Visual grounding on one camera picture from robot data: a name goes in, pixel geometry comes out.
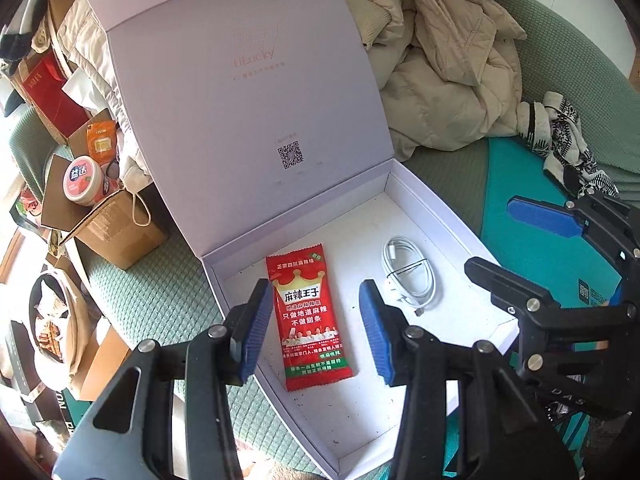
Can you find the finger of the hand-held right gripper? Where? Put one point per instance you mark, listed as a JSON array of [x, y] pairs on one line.
[[540, 215], [505, 285]]

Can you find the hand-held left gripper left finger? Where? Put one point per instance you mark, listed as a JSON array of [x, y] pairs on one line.
[[252, 330]]

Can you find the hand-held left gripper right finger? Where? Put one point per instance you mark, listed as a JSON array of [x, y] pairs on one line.
[[375, 330]]

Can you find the red snack packet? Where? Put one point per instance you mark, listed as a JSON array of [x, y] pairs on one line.
[[310, 310]]

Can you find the lavender gift box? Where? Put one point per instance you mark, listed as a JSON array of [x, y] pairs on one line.
[[240, 110]]

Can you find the teal mat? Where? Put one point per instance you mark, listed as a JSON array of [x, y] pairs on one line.
[[520, 170]]

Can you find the black white patterned socks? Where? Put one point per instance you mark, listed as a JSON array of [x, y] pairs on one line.
[[565, 130]]

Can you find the green sofa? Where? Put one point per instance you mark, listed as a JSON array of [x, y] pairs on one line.
[[150, 285]]

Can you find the flat cardboard box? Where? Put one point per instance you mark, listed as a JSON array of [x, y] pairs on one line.
[[105, 355]]

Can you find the open cardboard box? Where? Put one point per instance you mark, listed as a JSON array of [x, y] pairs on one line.
[[115, 230]]

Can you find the trash bin with white bag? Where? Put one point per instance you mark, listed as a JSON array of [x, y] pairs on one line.
[[75, 320]]

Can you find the beige puffer jacket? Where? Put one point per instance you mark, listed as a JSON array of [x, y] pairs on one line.
[[450, 60]]

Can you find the dark green box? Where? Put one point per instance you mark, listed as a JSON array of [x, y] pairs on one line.
[[60, 405]]

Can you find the pink lid gum jar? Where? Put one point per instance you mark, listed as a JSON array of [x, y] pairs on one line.
[[82, 180]]

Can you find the black case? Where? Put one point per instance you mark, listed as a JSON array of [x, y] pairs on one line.
[[15, 360]]

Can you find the orange packet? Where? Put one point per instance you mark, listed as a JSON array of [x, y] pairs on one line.
[[102, 142]]

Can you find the red printed packet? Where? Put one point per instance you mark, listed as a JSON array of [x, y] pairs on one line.
[[30, 205]]

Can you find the white paper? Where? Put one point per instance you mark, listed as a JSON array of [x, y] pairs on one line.
[[80, 87]]

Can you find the red box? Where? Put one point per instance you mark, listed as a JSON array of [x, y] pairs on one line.
[[45, 85]]

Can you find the cream quilted coat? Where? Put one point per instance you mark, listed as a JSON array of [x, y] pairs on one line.
[[85, 50]]

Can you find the brown cardboard box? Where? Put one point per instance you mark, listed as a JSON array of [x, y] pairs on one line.
[[60, 15]]

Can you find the black white garment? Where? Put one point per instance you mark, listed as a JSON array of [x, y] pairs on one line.
[[20, 35]]

